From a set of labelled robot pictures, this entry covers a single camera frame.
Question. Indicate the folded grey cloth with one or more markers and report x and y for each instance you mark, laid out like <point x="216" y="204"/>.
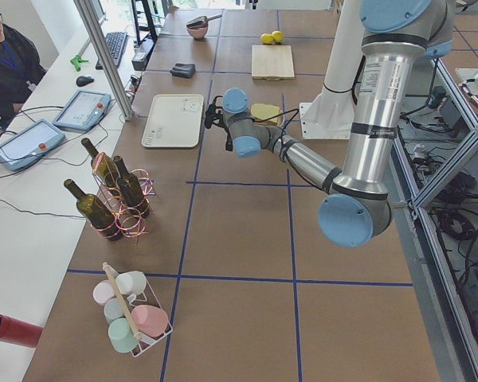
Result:
<point x="183" y="70"/>

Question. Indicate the far teach pendant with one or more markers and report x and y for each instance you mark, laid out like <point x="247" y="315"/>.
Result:
<point x="83" y="111"/>

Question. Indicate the green wine bottle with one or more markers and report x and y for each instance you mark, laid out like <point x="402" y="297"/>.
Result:
<point x="102" y="165"/>
<point x="95" y="211"/>
<point x="130" y="188"/>

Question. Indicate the black computer mouse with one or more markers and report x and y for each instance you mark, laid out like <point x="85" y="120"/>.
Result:
<point x="82" y="81"/>

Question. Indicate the red cylinder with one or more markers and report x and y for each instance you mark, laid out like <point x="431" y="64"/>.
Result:
<point x="18" y="332"/>

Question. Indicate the near teach pendant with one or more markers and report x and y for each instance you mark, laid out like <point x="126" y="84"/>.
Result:
<point x="27" y="147"/>

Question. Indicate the white cup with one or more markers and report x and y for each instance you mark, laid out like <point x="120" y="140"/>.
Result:
<point x="131" y="282"/>

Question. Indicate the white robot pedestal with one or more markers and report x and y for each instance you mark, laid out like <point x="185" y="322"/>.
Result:
<point x="331" y="113"/>

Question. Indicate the left yellow lemon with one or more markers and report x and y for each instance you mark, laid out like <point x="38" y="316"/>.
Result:
<point x="266" y="38"/>

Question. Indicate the wooden cutting board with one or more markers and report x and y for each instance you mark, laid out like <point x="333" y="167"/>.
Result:
<point x="272" y="62"/>

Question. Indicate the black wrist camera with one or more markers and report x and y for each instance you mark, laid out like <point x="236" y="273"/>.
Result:
<point x="213" y="115"/>

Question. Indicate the green wine bottle back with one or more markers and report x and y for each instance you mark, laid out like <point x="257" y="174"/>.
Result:
<point x="102" y="165"/>

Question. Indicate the right yellow lemon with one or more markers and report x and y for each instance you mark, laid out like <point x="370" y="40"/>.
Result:
<point x="277" y="36"/>

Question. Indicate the metal scoop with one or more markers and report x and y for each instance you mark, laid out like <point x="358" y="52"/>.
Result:
<point x="201" y="21"/>

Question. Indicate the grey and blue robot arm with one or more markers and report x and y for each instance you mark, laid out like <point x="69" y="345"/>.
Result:
<point x="376" y="45"/>

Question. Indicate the green wine bottle front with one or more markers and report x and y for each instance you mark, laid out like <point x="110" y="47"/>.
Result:
<point x="95" y="211"/>

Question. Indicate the person in black jacket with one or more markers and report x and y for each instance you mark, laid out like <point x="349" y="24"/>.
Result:
<point x="20" y="71"/>

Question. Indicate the aluminium frame post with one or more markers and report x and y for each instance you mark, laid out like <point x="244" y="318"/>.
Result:
<point x="92" y="25"/>

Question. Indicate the cream bear tray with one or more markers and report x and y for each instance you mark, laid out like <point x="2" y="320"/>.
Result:
<point x="174" y="121"/>

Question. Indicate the green tool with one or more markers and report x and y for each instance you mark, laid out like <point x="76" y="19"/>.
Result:
<point x="77" y="61"/>

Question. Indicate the white round plate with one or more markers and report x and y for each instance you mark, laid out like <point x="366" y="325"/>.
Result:
<point x="280" y="121"/>

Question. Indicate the black keyboard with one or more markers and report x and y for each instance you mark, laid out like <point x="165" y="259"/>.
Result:
<point x="117" y="42"/>

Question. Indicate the salmon pink cup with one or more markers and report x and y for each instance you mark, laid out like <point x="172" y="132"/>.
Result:
<point x="151" y="320"/>

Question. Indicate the white wire cup rack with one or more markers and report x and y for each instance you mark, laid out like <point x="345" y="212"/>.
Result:
<point x="128" y="303"/>

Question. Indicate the teach pendant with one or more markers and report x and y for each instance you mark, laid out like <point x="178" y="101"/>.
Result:
<point x="83" y="111"/>
<point x="27" y="147"/>

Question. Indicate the pink bowl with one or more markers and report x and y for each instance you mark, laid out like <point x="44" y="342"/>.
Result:
<point x="198" y="33"/>

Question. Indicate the light pink cup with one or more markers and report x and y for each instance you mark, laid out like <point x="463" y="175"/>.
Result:
<point x="103" y="292"/>

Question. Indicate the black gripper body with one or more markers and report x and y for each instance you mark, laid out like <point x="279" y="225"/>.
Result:
<point x="227" y="137"/>

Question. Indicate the grey cup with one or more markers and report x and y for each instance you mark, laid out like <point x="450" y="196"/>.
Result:
<point x="112" y="310"/>

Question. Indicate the mint green cup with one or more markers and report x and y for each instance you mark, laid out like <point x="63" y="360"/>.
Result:
<point x="121" y="336"/>

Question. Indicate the yellow lemon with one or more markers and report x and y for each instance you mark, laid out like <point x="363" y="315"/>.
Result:
<point x="277" y="36"/>
<point x="266" y="38"/>

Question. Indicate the copper wire bottle rack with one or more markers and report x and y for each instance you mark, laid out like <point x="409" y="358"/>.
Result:
<point x="128" y="220"/>

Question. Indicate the green wine bottle middle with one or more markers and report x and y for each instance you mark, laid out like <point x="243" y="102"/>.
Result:
<point x="130" y="188"/>

